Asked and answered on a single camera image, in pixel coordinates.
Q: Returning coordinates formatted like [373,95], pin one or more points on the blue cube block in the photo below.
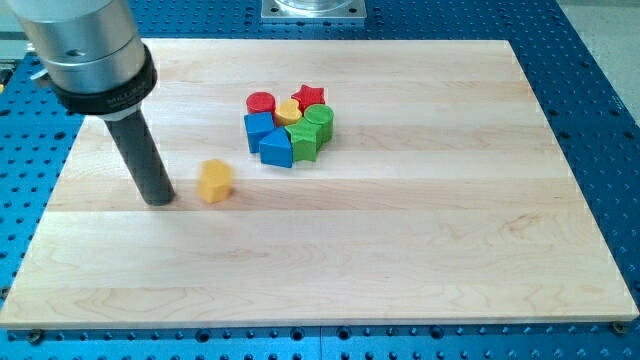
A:
[257,126]

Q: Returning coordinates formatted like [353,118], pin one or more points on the blue triangle block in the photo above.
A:
[276,149]

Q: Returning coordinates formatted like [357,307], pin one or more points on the red cylinder block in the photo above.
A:
[258,102]

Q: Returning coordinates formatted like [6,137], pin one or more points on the light wooden board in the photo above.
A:
[442,197]

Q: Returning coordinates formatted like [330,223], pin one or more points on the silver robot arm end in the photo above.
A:
[95,60]

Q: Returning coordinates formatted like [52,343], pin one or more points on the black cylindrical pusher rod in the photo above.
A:
[139,152]

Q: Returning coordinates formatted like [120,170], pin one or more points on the yellow hexagon block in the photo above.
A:
[215,181]

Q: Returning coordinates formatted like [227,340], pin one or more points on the green star block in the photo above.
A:
[305,138]

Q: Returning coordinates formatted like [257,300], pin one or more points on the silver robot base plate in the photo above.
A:
[280,11]

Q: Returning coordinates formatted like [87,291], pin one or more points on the blue perforated table plate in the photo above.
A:
[595,130]

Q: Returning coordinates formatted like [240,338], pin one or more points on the yellow heart block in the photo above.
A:
[287,112]

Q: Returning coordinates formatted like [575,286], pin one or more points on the green cylinder block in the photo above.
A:
[322,115]

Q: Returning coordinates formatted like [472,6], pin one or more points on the red star block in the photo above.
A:
[307,96]

